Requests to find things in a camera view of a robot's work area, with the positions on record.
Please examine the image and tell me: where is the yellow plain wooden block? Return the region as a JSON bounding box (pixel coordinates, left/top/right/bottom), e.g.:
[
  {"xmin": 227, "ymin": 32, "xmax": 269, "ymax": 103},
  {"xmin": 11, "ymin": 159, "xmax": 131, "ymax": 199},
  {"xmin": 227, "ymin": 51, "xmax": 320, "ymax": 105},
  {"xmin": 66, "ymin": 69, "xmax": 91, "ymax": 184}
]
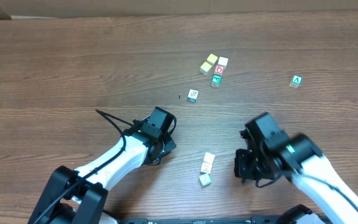
[{"xmin": 203, "ymin": 152, "xmax": 215, "ymax": 164}]

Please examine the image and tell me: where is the white block blue H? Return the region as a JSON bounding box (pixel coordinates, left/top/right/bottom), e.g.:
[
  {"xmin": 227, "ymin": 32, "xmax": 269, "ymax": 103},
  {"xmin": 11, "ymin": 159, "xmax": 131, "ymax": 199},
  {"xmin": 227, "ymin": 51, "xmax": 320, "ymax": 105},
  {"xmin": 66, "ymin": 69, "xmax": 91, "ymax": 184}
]
[{"xmin": 200, "ymin": 162, "xmax": 212, "ymax": 174}]

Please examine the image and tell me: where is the red M block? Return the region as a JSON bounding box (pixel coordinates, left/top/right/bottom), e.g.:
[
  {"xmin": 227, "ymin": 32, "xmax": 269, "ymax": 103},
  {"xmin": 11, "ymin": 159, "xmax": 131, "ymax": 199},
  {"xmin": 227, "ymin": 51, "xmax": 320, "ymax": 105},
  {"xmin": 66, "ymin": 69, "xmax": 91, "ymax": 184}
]
[{"xmin": 199, "ymin": 173, "xmax": 212, "ymax": 187}]

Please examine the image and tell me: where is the white block blue side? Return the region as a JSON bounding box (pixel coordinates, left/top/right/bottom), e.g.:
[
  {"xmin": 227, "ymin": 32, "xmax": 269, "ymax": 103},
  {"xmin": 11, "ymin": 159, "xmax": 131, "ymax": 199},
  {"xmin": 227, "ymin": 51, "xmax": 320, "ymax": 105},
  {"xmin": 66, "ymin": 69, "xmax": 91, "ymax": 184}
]
[{"xmin": 187, "ymin": 89, "xmax": 199, "ymax": 103}]

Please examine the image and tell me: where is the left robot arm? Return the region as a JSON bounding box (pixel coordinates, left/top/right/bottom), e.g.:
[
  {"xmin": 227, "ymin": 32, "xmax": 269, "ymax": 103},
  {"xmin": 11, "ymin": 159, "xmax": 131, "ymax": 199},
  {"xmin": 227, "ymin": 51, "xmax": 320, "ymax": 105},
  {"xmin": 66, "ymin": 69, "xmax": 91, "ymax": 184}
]
[{"xmin": 29, "ymin": 107, "xmax": 177, "ymax": 223}]

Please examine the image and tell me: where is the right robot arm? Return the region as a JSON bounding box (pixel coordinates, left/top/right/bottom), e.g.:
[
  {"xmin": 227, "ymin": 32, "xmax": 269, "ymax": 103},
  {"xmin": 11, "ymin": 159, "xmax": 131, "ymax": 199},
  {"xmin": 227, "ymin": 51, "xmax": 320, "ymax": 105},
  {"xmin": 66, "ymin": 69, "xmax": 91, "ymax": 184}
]
[{"xmin": 234, "ymin": 113, "xmax": 358, "ymax": 223}]

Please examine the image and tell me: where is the green picture block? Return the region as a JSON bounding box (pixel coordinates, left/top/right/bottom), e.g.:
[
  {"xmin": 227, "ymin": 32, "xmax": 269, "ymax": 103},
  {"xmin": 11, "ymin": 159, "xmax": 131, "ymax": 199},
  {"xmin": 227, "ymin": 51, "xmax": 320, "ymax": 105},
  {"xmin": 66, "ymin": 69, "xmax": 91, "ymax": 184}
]
[{"xmin": 211, "ymin": 75, "xmax": 223, "ymax": 88}]

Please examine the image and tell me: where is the yellow block lower left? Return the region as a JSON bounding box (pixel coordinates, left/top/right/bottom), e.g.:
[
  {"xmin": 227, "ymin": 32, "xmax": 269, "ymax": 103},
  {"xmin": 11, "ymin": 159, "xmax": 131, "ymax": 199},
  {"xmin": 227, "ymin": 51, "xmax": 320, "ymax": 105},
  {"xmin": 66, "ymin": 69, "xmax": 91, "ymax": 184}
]
[{"xmin": 200, "ymin": 62, "xmax": 213, "ymax": 76}]

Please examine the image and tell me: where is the red circle block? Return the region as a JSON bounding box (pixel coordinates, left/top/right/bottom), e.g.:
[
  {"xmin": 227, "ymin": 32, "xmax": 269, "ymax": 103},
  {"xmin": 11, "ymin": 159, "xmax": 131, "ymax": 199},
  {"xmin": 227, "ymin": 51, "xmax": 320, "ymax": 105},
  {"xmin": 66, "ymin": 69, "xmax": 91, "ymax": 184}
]
[{"xmin": 214, "ymin": 65, "xmax": 224, "ymax": 75}]

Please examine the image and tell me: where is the green letter A block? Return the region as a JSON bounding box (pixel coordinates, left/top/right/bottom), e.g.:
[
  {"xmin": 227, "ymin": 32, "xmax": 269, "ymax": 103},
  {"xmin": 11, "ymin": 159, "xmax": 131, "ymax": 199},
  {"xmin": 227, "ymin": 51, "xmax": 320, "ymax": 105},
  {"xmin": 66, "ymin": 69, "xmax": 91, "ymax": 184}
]
[{"xmin": 289, "ymin": 75, "xmax": 303, "ymax": 88}]

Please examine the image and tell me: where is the yellow block upper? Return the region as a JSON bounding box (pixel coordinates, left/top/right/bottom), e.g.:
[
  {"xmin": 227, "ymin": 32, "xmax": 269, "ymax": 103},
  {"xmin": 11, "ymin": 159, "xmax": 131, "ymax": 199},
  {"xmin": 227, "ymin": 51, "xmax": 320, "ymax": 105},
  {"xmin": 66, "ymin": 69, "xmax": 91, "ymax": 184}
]
[{"xmin": 206, "ymin": 54, "xmax": 219, "ymax": 66}]

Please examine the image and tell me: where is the white block top right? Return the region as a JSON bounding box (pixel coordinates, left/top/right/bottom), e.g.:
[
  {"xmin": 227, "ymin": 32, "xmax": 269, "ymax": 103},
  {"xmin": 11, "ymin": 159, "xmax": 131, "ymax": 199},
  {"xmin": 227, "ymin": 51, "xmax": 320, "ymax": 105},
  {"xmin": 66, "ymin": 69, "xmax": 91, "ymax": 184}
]
[{"xmin": 218, "ymin": 57, "xmax": 228, "ymax": 69}]

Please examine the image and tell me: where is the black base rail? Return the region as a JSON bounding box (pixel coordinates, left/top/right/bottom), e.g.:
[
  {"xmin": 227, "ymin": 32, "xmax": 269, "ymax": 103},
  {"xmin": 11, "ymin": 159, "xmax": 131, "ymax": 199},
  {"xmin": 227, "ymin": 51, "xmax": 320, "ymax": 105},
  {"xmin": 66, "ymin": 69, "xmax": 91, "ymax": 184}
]
[{"xmin": 98, "ymin": 203, "xmax": 332, "ymax": 224}]

